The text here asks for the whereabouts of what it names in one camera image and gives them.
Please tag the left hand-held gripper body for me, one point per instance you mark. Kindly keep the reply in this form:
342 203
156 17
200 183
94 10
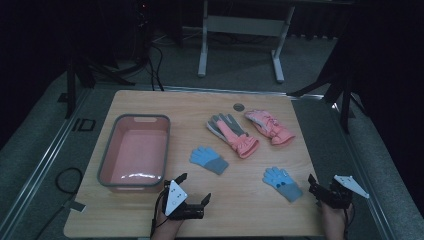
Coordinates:
175 198

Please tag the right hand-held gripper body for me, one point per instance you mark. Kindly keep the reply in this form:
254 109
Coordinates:
336 196

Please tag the blue knit glove dark dots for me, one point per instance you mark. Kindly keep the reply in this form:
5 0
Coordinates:
281 183

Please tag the plain blue grey knit glove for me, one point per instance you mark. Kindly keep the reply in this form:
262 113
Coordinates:
208 159

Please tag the pink basin with grey rim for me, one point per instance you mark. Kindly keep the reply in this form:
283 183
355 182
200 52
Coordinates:
136 151

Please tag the pink glove with grey palm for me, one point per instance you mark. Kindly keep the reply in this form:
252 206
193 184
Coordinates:
235 135

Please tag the pink padded ski glove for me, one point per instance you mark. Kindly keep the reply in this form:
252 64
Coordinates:
271 126

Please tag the person's right hand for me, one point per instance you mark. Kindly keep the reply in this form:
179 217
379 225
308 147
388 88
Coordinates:
336 218

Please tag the person's left hand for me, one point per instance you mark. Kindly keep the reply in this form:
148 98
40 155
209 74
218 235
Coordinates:
168 225

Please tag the grey round table grommet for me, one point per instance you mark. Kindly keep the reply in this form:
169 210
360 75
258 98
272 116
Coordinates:
238 107

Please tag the black tripod stand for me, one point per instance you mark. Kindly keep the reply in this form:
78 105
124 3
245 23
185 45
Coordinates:
85 75
343 90

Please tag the grey tape piece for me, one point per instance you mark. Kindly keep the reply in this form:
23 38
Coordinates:
77 206

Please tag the dark equipment rack red light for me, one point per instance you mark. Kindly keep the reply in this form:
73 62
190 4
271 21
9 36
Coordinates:
142 30

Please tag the metal floor rail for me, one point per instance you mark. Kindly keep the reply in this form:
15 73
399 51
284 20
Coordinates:
40 166
363 173

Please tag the white metal desk frame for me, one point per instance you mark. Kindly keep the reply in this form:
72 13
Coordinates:
245 26

